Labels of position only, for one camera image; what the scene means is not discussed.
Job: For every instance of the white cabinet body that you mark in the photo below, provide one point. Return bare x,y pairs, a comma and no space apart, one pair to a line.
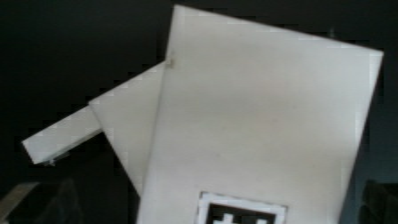
63,136

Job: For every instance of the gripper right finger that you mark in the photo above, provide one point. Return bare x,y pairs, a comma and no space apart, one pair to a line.
379,209

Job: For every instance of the white tagged rectangular block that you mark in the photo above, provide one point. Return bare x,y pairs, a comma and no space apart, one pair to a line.
239,122

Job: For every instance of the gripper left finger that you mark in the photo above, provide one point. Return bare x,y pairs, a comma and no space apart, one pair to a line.
42,203

